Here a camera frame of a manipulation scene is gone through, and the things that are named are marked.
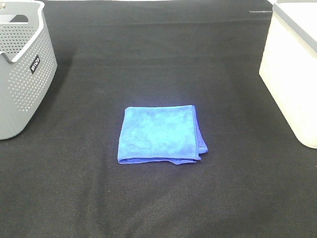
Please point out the white plastic storage box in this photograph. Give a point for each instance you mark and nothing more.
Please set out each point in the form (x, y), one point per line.
(289, 65)

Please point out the black fabric table cover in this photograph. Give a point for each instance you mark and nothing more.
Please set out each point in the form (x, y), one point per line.
(60, 177)

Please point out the blue microfibre towel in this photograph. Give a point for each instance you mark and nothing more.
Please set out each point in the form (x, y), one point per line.
(159, 134)

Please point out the grey perforated plastic basket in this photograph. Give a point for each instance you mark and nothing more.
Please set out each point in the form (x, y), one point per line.
(27, 64)

